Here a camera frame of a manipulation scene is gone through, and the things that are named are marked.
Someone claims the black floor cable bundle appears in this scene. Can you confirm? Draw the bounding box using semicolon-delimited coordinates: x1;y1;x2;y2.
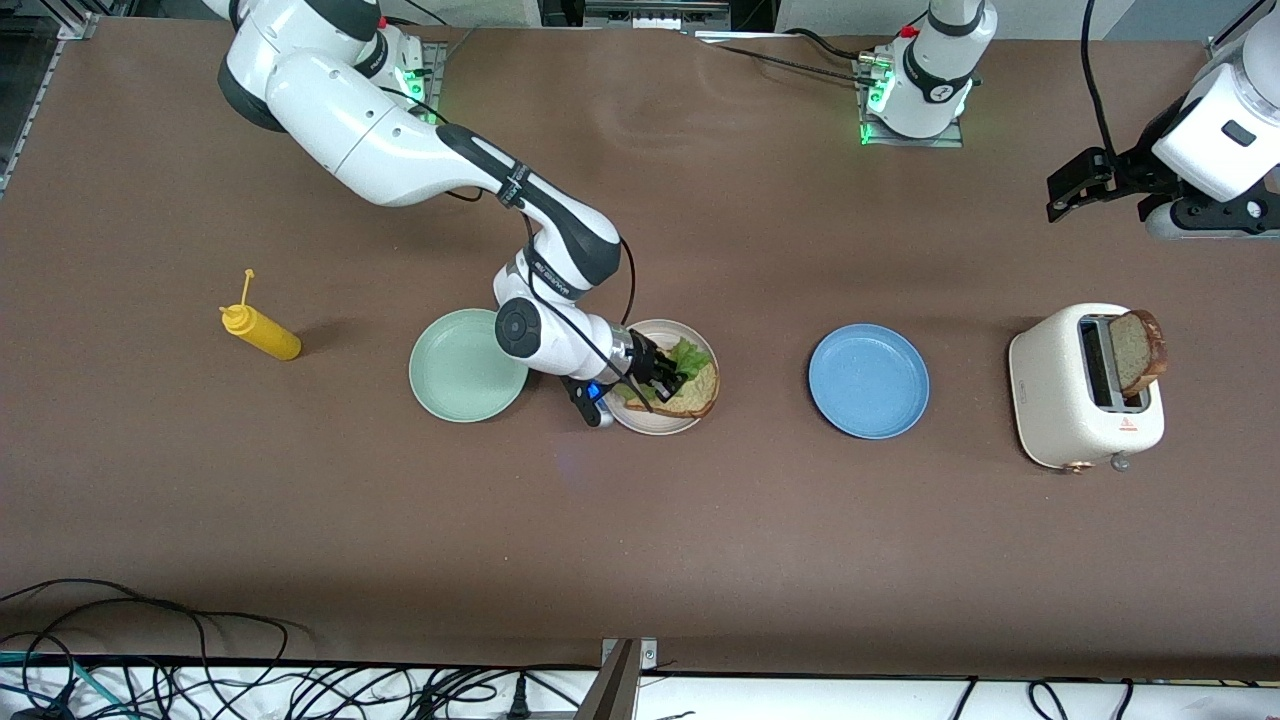
0;577;601;720

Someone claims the thin black table cable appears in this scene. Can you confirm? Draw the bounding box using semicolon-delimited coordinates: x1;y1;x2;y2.
782;27;867;61

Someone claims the brown bread slice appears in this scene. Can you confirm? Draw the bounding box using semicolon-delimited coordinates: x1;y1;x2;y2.
1107;309;1169;400
620;360;721;420

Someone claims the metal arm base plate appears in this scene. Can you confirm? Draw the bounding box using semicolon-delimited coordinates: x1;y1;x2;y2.
852;55;967;150
400;41;449;129

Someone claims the black corrugated cable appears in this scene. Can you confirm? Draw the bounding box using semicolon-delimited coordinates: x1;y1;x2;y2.
714;43;873;87

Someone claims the white toaster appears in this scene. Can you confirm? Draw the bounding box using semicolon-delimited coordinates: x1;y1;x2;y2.
1008;303;1167;473

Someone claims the green lettuce leaf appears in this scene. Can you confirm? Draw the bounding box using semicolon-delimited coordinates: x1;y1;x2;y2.
614;337;714;407

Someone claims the metal table bracket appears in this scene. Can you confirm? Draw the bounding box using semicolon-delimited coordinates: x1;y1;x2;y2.
574;637;660;720

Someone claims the teal cable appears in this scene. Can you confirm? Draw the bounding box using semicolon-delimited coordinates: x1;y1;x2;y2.
0;650;117;720

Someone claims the yellow mustard squeeze bottle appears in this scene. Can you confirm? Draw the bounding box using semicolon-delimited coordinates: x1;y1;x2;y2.
219;268;303;362

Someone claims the blue plate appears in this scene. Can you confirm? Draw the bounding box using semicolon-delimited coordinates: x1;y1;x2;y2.
808;323;931;440

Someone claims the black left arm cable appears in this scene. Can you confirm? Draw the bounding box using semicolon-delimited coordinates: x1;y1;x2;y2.
1079;0;1123;163

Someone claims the black equipment rack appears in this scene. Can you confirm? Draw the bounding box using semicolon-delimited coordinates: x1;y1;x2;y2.
537;0;777;32

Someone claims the green plate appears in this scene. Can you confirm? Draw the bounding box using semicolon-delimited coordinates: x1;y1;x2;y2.
408;308;531;424

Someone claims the beige plate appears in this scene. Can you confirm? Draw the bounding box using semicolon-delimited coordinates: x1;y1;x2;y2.
597;319;720;436

